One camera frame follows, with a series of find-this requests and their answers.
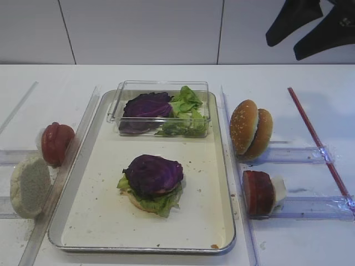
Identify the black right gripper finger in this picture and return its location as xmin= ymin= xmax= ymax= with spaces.
xmin=266 ymin=0 xmax=323 ymax=47
xmin=293 ymin=1 xmax=354 ymax=60

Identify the sesame top bun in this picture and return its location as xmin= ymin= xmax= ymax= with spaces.
xmin=230 ymin=99 xmax=258 ymax=155

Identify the green lettuce in container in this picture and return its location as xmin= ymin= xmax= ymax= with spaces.
xmin=155 ymin=85 xmax=208 ymax=137

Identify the red meat patty slices right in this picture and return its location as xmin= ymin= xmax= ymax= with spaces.
xmin=242 ymin=170 xmax=275 ymax=216

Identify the green lettuce on burger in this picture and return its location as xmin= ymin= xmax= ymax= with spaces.
xmin=117 ymin=175 xmax=182 ymax=218

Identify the red tomato slices left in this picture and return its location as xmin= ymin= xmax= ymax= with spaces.
xmin=40 ymin=122 xmax=75 ymax=167

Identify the red plastic rod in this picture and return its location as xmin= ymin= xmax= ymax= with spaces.
xmin=287 ymin=87 xmax=351 ymax=198

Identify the clear channel upper right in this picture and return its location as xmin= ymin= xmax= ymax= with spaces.
xmin=238 ymin=147 xmax=333 ymax=165

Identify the clear channel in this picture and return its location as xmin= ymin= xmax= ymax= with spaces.
xmin=249 ymin=196 xmax=354 ymax=221
xmin=0 ymin=196 xmax=21 ymax=219
xmin=0 ymin=150 xmax=40 ymax=166
xmin=238 ymin=147 xmax=333 ymax=165

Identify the clear plastic container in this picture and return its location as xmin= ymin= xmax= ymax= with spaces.
xmin=106 ymin=80 xmax=210 ymax=138

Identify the clear channel lower right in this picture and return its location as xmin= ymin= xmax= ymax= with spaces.
xmin=249 ymin=196 xmax=354 ymax=221

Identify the purple cabbage leaf in container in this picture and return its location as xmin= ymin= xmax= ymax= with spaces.
xmin=119 ymin=92 xmax=172 ymax=135

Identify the bottom bun on tray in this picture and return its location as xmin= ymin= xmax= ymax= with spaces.
xmin=124 ymin=190 xmax=166 ymax=213

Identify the metal baking tray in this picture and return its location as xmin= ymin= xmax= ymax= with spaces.
xmin=48 ymin=91 xmax=236 ymax=254

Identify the pale bun half left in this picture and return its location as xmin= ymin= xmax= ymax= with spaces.
xmin=10 ymin=156 xmax=51 ymax=219

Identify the clear channel upper left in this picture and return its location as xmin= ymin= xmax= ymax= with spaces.
xmin=0 ymin=150 xmax=40 ymax=166

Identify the clear channel lower left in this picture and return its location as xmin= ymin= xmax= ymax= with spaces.
xmin=0 ymin=196 xmax=21 ymax=219

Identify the clear rail left of tray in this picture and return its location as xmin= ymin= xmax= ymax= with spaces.
xmin=18 ymin=86 xmax=100 ymax=266

